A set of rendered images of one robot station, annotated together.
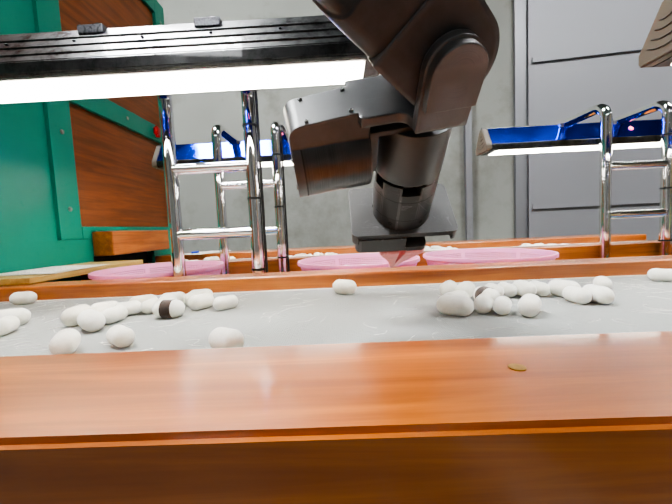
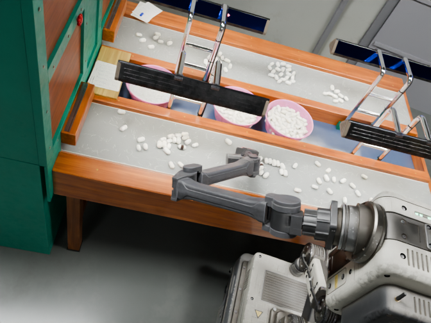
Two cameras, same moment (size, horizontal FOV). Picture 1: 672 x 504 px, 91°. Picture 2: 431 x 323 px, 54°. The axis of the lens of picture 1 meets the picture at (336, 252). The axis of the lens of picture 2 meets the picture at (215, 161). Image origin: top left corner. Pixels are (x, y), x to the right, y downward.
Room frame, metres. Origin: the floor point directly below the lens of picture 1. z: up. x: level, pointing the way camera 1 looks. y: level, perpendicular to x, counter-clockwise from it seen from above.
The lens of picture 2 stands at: (-0.80, 0.38, 2.24)
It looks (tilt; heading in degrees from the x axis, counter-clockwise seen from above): 51 degrees down; 344
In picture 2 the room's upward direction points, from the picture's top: 25 degrees clockwise
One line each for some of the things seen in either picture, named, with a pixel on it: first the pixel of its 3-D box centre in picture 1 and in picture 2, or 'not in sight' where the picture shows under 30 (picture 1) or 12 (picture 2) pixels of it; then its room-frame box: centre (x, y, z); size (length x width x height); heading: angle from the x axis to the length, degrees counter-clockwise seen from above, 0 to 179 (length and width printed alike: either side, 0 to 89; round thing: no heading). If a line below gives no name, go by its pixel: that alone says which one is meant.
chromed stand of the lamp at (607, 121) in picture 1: (609, 193); (371, 94); (0.91, -0.76, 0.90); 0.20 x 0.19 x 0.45; 89
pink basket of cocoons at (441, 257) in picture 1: (485, 274); (286, 124); (0.72, -0.33, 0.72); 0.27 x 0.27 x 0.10
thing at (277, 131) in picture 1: (258, 210); (197, 47); (0.93, 0.21, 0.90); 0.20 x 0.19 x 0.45; 89
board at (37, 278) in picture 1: (66, 270); (108, 72); (0.74, 0.61, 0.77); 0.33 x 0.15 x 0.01; 179
